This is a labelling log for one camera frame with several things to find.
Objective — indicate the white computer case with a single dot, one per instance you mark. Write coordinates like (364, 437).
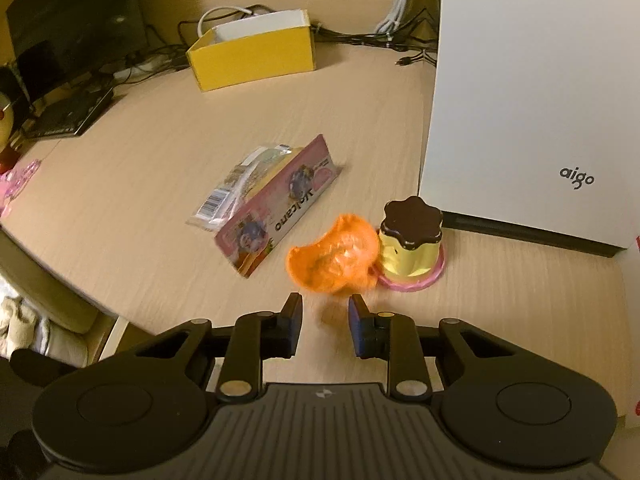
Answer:
(525, 85)

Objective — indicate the white power adapter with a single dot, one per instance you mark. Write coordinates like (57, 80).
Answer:
(140, 65)

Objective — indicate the orange half shell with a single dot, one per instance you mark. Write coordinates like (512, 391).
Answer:
(330, 260)

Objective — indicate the clear plastic packet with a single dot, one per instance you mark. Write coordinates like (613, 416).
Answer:
(225, 195)

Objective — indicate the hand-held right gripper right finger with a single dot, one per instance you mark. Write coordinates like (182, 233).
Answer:
(356, 327)

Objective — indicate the pink plastic object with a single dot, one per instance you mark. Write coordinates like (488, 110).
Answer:
(20, 180)

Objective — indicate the pink toy package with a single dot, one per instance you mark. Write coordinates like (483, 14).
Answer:
(280, 215)

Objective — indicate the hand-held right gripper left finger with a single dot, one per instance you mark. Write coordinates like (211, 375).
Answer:
(296, 322)

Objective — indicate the black computer monitor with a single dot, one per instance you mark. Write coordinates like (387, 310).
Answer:
(75, 15)

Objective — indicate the yellow pudding toy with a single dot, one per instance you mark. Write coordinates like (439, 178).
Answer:
(410, 250)

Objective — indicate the black keyboard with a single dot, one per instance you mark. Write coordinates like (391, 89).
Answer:
(70, 112)

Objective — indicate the yellow cardboard box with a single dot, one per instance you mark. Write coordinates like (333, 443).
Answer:
(250, 60)

